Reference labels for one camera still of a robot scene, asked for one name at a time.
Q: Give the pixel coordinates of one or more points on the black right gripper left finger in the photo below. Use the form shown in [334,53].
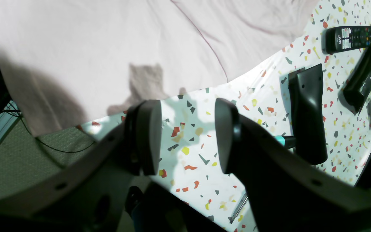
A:
[93,186]

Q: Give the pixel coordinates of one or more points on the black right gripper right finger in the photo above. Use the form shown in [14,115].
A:
[285,193]

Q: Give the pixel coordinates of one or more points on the pink T-shirt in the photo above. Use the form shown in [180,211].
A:
[68,62]

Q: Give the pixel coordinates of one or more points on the teal highlighter marker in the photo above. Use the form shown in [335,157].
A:
[287,142]

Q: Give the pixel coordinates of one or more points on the long black plastic-wrapped bar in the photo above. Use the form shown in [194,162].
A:
[357,88]

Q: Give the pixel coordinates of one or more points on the black JVC remote control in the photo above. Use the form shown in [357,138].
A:
[345,38]

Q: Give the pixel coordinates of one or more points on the clear handle screwdriver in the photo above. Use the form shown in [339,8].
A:
[239,207]

